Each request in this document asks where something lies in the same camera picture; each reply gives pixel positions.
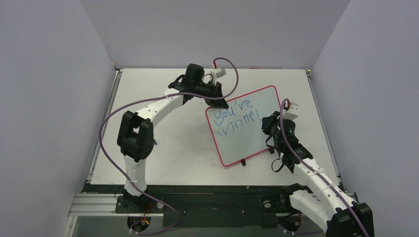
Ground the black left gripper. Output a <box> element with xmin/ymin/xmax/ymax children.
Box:
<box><xmin>194</xmin><ymin>81</ymin><xmax>228</xmax><ymax>110</ymax></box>

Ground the pink framed whiteboard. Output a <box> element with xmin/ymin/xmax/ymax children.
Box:
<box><xmin>205</xmin><ymin>85</ymin><xmax>280</xmax><ymax>167</ymax></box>

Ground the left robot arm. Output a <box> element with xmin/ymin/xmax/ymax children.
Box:
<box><xmin>117</xmin><ymin>64</ymin><xmax>228</xmax><ymax>212</ymax></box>

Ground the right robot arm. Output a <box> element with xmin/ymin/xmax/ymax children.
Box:
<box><xmin>261</xmin><ymin>111</ymin><xmax>375</xmax><ymax>237</ymax></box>

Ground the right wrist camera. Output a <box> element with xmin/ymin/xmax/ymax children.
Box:
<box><xmin>283</xmin><ymin>102</ymin><xmax>300</xmax><ymax>120</ymax></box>

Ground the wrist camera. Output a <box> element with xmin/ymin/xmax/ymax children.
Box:
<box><xmin>283</xmin><ymin>102</ymin><xmax>300</xmax><ymax>120</ymax></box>
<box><xmin>210</xmin><ymin>68</ymin><xmax>226</xmax><ymax>80</ymax></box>

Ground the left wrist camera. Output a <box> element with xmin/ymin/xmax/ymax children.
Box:
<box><xmin>210</xmin><ymin>68</ymin><xmax>226</xmax><ymax>80</ymax></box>

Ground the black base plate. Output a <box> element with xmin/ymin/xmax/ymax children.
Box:
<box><xmin>82</xmin><ymin>184</ymin><xmax>309</xmax><ymax>233</ymax></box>

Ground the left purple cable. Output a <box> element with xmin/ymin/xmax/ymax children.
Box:
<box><xmin>98</xmin><ymin>57</ymin><xmax>240</xmax><ymax>236</ymax></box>

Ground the aluminium frame rail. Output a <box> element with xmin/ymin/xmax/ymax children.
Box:
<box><xmin>69</xmin><ymin>193</ymin><xmax>165</xmax><ymax>217</ymax></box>

